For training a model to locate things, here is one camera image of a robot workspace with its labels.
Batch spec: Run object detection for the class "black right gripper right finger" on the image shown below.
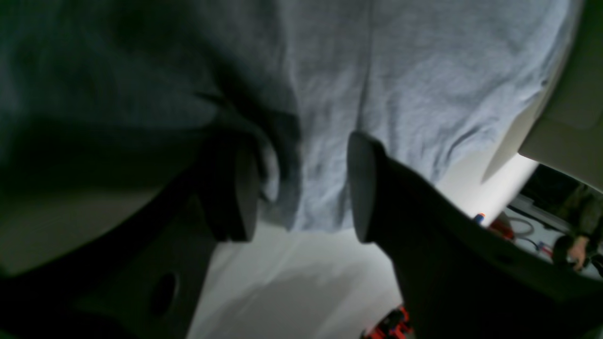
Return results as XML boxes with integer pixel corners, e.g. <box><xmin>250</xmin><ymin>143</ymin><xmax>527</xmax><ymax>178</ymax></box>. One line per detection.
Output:
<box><xmin>347</xmin><ymin>132</ymin><xmax>603</xmax><ymax>339</ymax></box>

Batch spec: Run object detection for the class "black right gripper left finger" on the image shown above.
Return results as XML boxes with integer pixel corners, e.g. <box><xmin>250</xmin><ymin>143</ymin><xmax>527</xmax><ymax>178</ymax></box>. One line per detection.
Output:
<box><xmin>1</xmin><ymin>134</ymin><xmax>259</xmax><ymax>339</ymax></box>

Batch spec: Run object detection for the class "grey T-shirt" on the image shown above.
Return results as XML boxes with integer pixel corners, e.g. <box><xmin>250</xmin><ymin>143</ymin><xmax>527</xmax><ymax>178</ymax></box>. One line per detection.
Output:
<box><xmin>1</xmin><ymin>0</ymin><xmax>579</xmax><ymax>232</ymax></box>

